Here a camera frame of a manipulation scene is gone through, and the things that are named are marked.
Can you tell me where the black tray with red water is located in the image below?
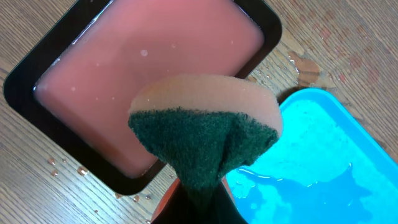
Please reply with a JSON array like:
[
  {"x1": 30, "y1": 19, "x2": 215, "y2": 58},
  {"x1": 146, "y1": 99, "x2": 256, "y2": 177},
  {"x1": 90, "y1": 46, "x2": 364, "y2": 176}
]
[{"x1": 3, "y1": 0, "x2": 282, "y2": 195}]

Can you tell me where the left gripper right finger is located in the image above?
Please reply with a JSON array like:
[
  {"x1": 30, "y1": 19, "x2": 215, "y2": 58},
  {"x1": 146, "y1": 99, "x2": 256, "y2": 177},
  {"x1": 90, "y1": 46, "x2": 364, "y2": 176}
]
[{"x1": 201, "y1": 182, "x2": 247, "y2": 224}]

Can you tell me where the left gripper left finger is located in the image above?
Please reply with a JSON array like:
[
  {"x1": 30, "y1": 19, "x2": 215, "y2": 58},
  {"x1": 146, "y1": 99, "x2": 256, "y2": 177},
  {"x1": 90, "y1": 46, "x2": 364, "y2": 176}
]
[{"x1": 151, "y1": 183, "x2": 197, "y2": 224}]

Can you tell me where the teal plastic serving tray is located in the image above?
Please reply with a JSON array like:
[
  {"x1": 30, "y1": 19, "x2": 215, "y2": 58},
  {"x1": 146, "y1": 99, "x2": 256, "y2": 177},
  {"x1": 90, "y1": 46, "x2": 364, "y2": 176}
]
[{"x1": 226, "y1": 88, "x2": 397, "y2": 224}]

